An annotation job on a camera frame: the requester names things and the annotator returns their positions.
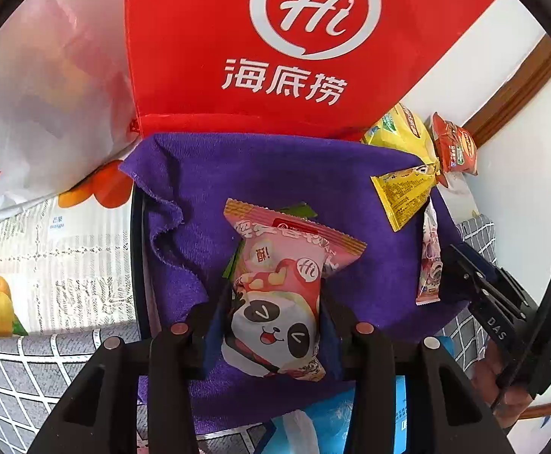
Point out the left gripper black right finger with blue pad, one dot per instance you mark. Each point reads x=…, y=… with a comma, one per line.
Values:
x=444, y=413

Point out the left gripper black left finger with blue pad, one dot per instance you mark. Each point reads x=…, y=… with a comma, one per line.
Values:
x=98, y=411

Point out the pink white thin snack packet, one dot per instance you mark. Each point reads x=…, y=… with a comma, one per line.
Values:
x=431, y=265

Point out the yellow small snack packet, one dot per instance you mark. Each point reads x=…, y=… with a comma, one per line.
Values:
x=402, y=193

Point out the panda pink snack packet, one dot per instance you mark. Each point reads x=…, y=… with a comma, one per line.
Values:
x=276, y=290

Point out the green snack packet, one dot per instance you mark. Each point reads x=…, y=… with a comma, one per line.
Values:
x=301, y=210

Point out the person's right hand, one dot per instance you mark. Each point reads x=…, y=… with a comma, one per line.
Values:
x=513, y=402

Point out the grey grid bed sheet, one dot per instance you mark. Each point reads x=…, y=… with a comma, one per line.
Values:
x=35, y=371

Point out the blue tissue pack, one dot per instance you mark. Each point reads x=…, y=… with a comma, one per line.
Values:
x=322, y=427

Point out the white newspaper print sheet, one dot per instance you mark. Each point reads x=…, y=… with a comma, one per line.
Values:
x=67, y=258

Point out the red orange snack bag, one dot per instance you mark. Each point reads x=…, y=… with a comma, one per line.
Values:
x=454, y=146

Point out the yellow chips bag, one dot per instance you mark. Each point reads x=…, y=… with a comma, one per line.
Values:
x=400, y=129

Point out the purple towel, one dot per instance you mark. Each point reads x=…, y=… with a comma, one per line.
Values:
x=187, y=178

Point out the white Miniso plastic bag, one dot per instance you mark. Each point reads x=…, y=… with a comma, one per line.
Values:
x=66, y=103

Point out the red Haidilao paper bag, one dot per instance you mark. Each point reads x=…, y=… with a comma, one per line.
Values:
x=325, y=68

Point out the brown wooden door frame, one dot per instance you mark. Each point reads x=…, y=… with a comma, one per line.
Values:
x=533, y=73

